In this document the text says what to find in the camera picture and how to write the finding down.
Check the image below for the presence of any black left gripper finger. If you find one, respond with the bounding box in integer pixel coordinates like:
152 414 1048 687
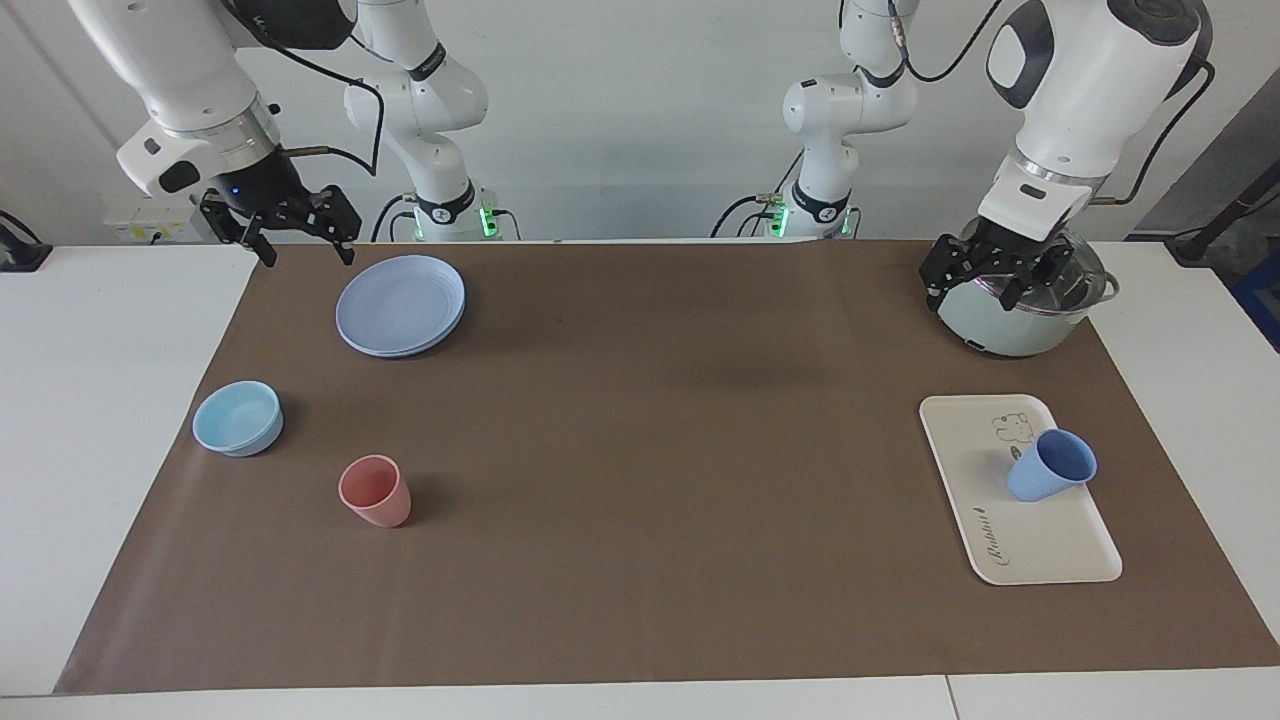
1002 248 1076 311
920 238 979 313

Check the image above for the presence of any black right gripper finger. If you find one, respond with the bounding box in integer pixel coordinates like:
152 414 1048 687
200 198 278 268
305 185 363 266

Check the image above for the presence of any blue plastic cup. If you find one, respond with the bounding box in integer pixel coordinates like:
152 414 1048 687
1006 429 1098 503

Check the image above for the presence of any pink plastic cup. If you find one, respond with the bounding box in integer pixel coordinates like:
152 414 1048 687
338 455 412 528

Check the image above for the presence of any cream rabbit print tray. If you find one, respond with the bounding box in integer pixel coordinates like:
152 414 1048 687
919 394 1123 586

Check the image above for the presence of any glass pot lid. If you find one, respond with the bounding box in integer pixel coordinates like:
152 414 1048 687
958 228 1109 316

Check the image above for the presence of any pale green cooking pot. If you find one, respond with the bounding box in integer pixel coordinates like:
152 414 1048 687
930 240 1121 358

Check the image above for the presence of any lavender blue plate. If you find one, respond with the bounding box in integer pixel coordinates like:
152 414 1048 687
335 254 467 355
345 290 468 359

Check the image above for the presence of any black stand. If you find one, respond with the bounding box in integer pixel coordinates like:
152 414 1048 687
1165 160 1280 266

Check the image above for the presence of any light blue bowl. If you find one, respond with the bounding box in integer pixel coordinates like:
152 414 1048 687
192 380 285 459

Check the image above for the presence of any black desk clamp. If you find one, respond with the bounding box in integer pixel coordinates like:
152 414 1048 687
0 210 53 273

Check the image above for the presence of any blue crate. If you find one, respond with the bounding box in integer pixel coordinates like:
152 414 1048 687
1232 250 1280 353

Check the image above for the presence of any brown table mat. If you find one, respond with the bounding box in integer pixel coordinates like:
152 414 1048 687
53 240 1280 696

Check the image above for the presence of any black base cable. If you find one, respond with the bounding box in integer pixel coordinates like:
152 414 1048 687
372 195 416 243
712 150 806 239

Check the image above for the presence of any white wall socket box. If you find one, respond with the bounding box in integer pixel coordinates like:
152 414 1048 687
103 195 216 244

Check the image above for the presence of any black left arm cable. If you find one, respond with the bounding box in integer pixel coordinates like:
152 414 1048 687
885 0 1216 207

